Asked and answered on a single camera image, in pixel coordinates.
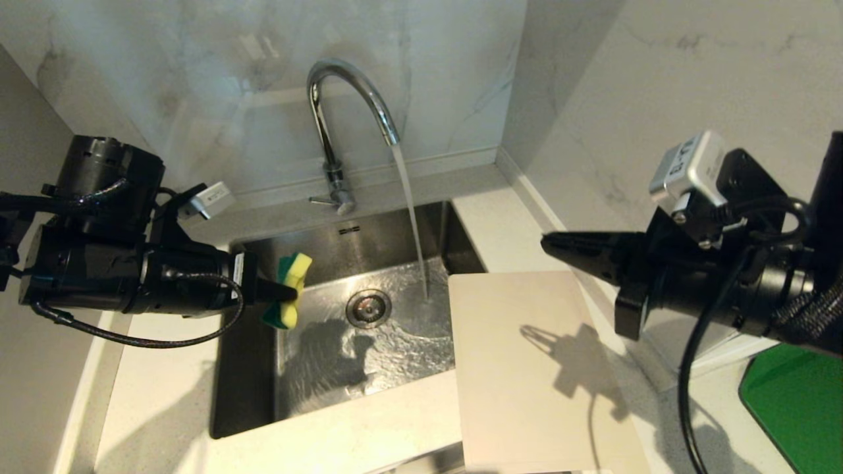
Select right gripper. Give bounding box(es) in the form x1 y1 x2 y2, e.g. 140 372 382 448
541 223 815 344

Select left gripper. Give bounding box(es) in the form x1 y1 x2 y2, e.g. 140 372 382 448
20 223 299 317

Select yellow and green sponge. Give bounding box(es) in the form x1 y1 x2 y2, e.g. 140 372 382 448
261 252 314 330

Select beige cutting board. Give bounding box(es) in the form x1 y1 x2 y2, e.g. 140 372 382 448
448 270 653 474

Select chrome gooseneck faucet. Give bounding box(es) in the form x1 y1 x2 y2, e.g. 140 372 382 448
306 58 401 206

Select stainless steel sink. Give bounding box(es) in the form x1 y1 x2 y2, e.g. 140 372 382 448
209 199 489 440

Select round metal sink drain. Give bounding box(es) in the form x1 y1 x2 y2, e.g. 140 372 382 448
346 288 393 330

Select green mat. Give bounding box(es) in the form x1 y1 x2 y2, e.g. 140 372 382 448
738 342 843 474

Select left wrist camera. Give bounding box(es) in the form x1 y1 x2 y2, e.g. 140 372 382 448
153 182 236 248

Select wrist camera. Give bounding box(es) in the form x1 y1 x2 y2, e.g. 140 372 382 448
153 182 236 248
648 130 788 250

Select chrome faucet lever handle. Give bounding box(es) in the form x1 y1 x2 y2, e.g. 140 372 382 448
309 191 357 216

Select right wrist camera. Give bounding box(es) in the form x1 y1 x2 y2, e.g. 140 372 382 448
648 130 788 250

